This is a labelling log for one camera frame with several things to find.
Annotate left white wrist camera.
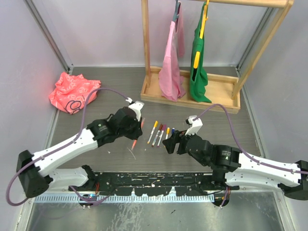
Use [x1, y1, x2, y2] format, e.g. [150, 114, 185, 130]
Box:
[128, 101, 144, 121]

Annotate red patterned cloth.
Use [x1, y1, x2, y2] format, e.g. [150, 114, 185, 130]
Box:
[49, 72, 101, 115]

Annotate grey clothes hanger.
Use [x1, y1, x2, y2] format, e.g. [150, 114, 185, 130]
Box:
[172, 0, 181, 22]

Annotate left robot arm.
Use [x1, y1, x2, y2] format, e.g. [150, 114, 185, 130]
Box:
[16, 101, 143, 198]

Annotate yellow clothes hanger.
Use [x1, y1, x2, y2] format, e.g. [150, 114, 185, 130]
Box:
[193, 0, 209, 69]

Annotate wooden clothes rack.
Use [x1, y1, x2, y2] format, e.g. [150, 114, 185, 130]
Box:
[141, 0, 294, 114]

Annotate orange marker pen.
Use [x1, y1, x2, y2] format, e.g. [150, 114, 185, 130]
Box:
[131, 118, 145, 150]

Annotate white cable duct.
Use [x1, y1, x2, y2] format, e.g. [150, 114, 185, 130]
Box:
[34, 193, 215, 204]

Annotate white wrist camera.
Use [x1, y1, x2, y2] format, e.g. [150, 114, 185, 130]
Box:
[185, 115, 203, 136]
[128, 101, 144, 121]

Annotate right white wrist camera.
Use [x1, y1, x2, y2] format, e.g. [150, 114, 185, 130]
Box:
[185, 115, 203, 136]

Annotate orange white pen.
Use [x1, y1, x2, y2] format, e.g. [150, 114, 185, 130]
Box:
[147, 127, 155, 144]

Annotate purple capped white pen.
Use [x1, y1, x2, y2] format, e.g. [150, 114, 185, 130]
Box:
[157, 130, 164, 147]

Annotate green shirt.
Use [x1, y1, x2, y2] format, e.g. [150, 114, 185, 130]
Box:
[190, 2, 212, 103]

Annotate pink shirt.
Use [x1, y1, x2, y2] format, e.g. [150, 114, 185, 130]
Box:
[158, 7, 186, 102]

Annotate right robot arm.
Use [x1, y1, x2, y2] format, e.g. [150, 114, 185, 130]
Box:
[163, 130, 308, 201]

